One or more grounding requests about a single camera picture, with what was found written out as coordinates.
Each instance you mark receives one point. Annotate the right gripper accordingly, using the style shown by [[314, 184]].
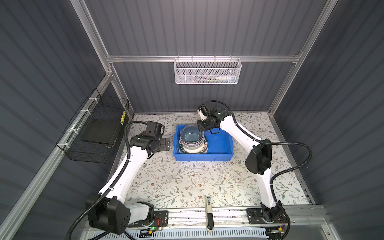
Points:
[[199, 122]]

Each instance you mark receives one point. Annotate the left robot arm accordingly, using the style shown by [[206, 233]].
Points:
[[107, 210]]

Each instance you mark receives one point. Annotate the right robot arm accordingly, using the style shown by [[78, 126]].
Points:
[[259, 152]]

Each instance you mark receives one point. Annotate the white wire mesh basket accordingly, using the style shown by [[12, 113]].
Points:
[[207, 71]]

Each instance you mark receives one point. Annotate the black wire basket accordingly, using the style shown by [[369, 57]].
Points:
[[104, 107]]

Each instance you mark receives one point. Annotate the purple bowl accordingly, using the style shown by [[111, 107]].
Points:
[[192, 145]]

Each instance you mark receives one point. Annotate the yellow tag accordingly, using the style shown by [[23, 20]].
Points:
[[123, 117]]

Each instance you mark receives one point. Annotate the light green bowl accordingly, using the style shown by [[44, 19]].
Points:
[[192, 151]]

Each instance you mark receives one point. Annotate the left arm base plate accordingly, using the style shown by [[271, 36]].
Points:
[[159, 219]]

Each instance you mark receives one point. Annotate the grey blue bowl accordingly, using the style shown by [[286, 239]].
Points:
[[191, 134]]

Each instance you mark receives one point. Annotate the black pad in basket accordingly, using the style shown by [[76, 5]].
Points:
[[101, 131]]

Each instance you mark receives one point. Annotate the green rim lettered plate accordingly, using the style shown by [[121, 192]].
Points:
[[205, 144]]

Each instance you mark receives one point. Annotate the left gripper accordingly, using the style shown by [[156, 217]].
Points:
[[164, 144]]

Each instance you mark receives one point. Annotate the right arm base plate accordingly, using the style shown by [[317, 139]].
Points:
[[255, 216]]

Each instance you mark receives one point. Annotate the floral table mat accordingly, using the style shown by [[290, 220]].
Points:
[[167, 183]]

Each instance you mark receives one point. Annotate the blue plastic bin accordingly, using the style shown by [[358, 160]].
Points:
[[220, 147]]

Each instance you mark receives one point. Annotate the black white handheld device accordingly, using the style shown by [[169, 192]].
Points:
[[209, 214]]

